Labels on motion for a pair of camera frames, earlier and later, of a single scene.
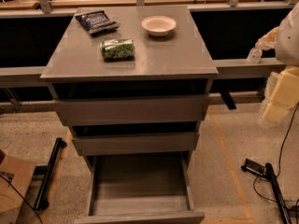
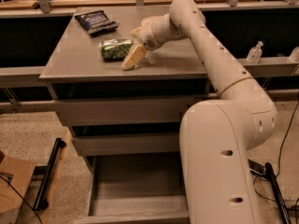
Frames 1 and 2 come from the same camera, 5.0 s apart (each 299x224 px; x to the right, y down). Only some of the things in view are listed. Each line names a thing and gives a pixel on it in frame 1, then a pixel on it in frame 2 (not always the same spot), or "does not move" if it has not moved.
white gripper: (288, 42) to (147, 35)
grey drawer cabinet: (132, 82) does not move
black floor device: (253, 166) does not move
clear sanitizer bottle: (254, 56) does not move
